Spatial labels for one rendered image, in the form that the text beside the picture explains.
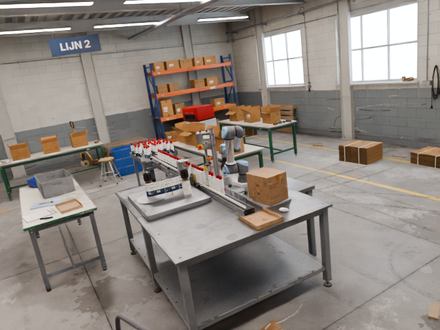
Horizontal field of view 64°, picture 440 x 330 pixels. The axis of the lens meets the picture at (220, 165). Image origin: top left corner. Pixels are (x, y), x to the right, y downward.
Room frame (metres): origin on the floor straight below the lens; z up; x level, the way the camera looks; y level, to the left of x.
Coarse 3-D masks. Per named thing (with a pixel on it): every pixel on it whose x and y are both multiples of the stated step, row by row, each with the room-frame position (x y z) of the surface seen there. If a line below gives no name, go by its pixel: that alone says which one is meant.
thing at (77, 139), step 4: (76, 132) 8.63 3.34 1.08; (80, 132) 8.26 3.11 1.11; (84, 132) 8.33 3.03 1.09; (72, 136) 8.20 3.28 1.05; (76, 136) 8.25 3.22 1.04; (80, 136) 8.30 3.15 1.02; (84, 136) 8.35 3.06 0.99; (72, 140) 8.20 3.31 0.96; (76, 140) 8.24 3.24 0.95; (80, 140) 8.29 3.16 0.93; (84, 140) 8.34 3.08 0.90; (72, 144) 8.25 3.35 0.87; (76, 144) 8.23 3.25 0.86; (80, 144) 8.28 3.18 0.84; (84, 144) 8.33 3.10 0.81
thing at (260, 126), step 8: (224, 120) 9.24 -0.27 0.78; (296, 120) 7.73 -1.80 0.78; (256, 128) 7.81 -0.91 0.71; (264, 128) 7.47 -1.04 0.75; (272, 128) 7.44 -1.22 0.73; (248, 144) 8.75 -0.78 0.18; (296, 144) 7.72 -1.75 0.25; (272, 152) 7.40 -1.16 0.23; (280, 152) 7.51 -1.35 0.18; (296, 152) 7.71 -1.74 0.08; (272, 160) 7.39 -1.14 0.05
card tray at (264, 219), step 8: (264, 208) 2.95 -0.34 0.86; (240, 216) 2.83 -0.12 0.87; (248, 216) 2.89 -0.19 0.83; (256, 216) 2.87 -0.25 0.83; (264, 216) 2.84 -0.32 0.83; (272, 216) 2.82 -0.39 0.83; (280, 216) 2.74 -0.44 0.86; (248, 224) 2.72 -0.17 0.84; (256, 224) 2.71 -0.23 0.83; (264, 224) 2.63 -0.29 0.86; (272, 224) 2.66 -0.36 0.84
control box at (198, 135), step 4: (196, 132) 3.84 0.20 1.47; (204, 132) 3.78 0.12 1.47; (208, 132) 3.77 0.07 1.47; (196, 136) 3.78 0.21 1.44; (200, 136) 3.78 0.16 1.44; (196, 140) 3.79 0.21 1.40; (200, 140) 3.78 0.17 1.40; (204, 140) 3.77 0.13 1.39; (200, 144) 3.78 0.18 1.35; (204, 144) 3.77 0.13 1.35; (208, 144) 3.76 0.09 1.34; (204, 148) 3.77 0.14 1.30; (208, 148) 3.77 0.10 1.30; (212, 148) 3.76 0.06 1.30
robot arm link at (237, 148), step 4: (236, 128) 3.67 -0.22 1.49; (240, 128) 3.69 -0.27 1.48; (240, 132) 3.68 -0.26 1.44; (236, 136) 3.75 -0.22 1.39; (240, 136) 3.73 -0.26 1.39; (236, 140) 3.82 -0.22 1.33; (240, 140) 3.82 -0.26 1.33; (236, 144) 3.87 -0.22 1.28; (236, 148) 3.93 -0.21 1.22; (240, 148) 3.99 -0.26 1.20; (236, 152) 4.00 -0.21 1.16
